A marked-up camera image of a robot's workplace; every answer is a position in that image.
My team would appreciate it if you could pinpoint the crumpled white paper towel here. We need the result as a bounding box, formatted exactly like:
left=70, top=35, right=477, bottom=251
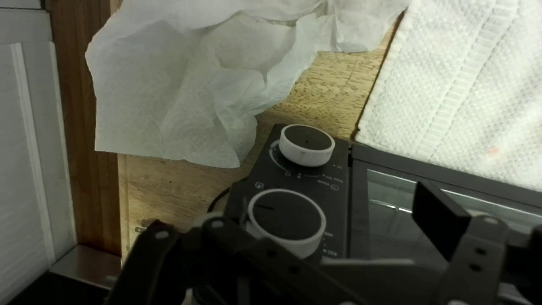
left=84, top=0, right=412, bottom=171

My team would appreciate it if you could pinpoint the flat white cloth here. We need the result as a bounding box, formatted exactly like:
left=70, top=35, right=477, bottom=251
left=355, top=0, right=542, bottom=195

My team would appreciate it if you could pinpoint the oven dial oven roof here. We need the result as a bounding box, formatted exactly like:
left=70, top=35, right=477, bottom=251
left=245, top=186, right=329, bottom=261

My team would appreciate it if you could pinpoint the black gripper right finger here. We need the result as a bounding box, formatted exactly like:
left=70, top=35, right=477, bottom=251
left=414, top=178, right=512, bottom=305

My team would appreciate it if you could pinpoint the oven dial nearest oven base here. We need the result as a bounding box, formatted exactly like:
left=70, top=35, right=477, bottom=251
left=277, top=122, right=338, bottom=169

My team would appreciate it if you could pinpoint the black toaster oven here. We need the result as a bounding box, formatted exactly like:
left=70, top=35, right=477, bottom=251
left=209, top=122, right=542, bottom=305

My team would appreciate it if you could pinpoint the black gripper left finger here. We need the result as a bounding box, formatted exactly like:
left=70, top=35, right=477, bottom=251
left=106, top=218, right=196, bottom=305

